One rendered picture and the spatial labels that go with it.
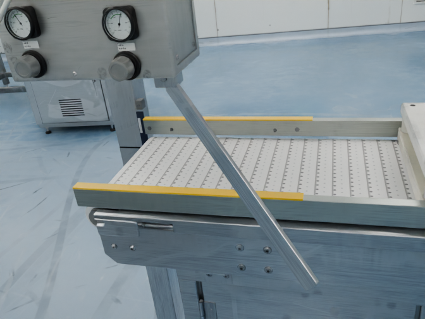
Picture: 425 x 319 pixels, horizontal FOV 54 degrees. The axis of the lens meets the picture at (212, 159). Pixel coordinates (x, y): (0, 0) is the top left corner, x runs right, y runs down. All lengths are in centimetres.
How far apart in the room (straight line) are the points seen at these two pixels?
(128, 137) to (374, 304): 57
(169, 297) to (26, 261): 101
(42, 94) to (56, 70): 274
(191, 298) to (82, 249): 127
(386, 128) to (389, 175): 13
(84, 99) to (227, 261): 261
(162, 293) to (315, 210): 69
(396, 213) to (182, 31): 34
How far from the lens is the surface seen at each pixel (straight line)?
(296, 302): 75
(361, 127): 81
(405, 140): 76
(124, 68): 48
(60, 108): 326
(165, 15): 47
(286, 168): 71
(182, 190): 60
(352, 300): 74
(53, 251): 206
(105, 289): 176
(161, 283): 115
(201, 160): 75
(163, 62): 49
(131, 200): 63
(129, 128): 92
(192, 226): 62
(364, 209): 56
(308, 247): 61
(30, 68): 54
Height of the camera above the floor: 114
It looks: 27 degrees down
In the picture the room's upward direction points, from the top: 6 degrees counter-clockwise
